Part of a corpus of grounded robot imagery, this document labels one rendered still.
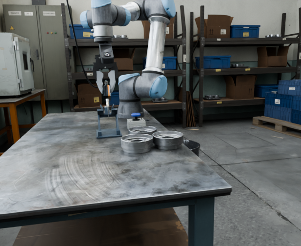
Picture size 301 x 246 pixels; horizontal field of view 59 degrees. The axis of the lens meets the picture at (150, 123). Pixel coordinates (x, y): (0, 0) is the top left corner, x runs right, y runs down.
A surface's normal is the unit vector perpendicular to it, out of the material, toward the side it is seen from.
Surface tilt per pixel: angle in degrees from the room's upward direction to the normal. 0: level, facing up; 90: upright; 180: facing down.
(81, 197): 0
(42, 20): 90
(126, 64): 83
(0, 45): 90
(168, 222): 0
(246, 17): 90
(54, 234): 0
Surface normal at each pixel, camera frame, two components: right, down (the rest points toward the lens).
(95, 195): -0.03, -0.98
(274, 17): 0.18, 0.20
